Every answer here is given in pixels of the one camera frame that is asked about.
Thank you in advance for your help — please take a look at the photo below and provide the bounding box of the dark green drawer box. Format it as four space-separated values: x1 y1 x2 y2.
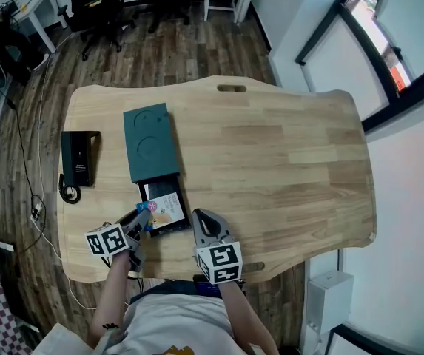
122 102 192 238

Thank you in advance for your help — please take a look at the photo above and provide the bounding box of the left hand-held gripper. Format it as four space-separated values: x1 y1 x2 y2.
84 208 153 273

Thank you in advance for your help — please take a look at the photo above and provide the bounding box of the person's white shirt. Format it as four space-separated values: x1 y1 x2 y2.
103 293 250 355

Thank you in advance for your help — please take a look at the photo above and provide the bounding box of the person's blue jeans leg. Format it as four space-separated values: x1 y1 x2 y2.
129 280 198 305

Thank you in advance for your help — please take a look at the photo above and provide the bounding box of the black floor cable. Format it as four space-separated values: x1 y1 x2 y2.
0 87 48 254

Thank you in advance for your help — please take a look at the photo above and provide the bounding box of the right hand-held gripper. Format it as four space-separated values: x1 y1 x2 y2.
190 208 243 285

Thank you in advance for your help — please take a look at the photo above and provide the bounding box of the black window frame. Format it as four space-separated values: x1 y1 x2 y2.
294 0 424 135

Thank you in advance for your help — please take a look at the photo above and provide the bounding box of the person's left forearm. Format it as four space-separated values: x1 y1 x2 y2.
87 251 132 349

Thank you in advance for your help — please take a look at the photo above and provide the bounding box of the white desk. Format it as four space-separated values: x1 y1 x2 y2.
13 0 69 54

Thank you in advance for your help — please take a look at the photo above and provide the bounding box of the black desk phone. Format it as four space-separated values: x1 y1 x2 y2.
60 130 101 189

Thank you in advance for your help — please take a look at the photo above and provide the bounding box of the black coiled cord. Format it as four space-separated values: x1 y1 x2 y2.
58 172 83 204

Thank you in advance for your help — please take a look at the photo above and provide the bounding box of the colourful card packet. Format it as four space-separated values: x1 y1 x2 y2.
135 192 186 231

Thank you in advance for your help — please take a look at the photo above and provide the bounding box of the person's right forearm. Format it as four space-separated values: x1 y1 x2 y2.
217 280 280 355

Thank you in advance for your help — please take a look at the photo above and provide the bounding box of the white floor cable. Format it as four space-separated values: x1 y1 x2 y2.
32 52 98 311

